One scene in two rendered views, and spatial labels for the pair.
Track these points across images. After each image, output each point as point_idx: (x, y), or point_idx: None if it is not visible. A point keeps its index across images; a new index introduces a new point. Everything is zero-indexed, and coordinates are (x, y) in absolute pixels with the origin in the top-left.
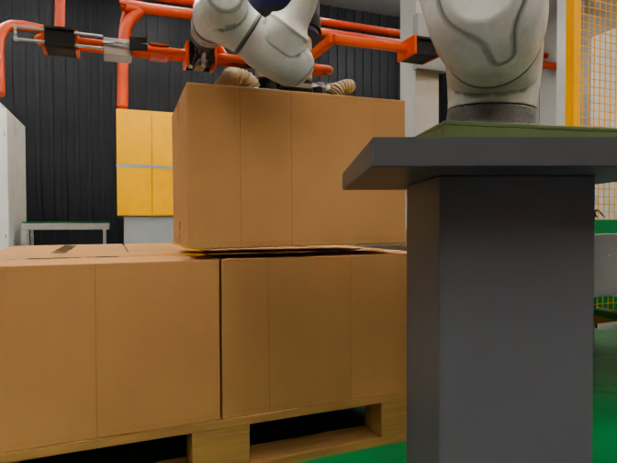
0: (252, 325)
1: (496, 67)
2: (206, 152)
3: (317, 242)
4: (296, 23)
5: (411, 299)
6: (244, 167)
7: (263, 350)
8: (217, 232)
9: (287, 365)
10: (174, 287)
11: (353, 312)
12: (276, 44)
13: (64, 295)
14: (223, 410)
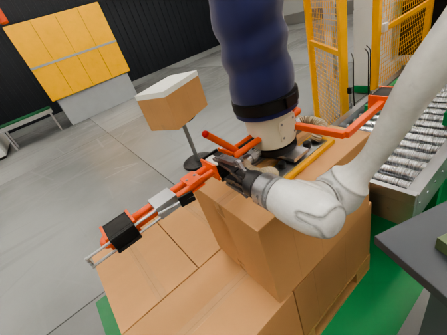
0: (310, 300)
1: None
2: (278, 257)
3: (334, 244)
4: (366, 187)
5: (444, 308)
6: (298, 245)
7: (315, 302)
8: (291, 285)
9: (324, 297)
10: (277, 322)
11: (346, 254)
12: (352, 209)
13: None
14: (304, 334)
